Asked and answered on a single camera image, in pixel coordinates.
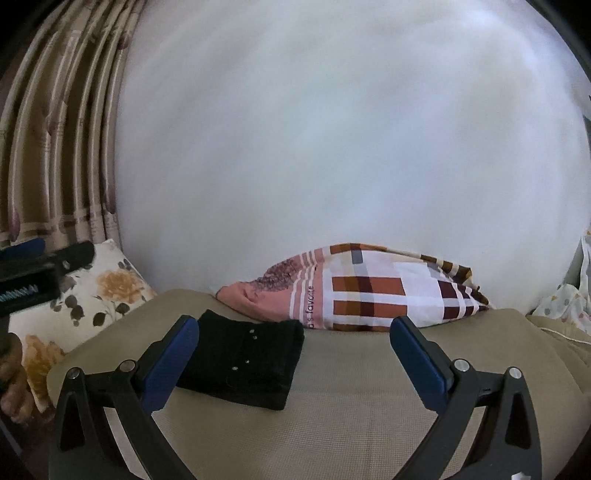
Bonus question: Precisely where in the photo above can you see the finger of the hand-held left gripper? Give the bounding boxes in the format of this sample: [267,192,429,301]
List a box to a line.
[0,239,46,264]
[51,241,95,274]

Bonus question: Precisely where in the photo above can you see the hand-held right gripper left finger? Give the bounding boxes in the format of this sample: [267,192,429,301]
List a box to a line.
[48,315,200,480]

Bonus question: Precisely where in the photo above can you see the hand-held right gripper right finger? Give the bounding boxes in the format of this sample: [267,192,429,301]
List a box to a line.
[390,316,543,480]

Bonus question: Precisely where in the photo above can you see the black pants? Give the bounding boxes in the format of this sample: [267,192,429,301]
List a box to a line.
[178,309,305,411]

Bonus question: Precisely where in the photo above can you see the person's left hand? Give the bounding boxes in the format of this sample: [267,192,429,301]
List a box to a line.
[0,332,35,425]

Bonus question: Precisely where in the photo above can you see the floral pillow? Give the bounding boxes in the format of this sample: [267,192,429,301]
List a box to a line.
[9,239,158,414]

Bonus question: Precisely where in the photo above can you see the beige woven mattress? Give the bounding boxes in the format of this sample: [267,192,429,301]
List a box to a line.
[46,288,591,480]

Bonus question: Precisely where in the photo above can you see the plaid pillow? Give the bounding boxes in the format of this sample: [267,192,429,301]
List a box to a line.
[216,242,492,333]

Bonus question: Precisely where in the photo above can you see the beige striped curtain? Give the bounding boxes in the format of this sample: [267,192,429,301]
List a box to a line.
[0,0,148,252]

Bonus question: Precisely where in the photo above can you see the polka dot cloth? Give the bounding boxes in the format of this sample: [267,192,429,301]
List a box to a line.
[536,226,591,333]

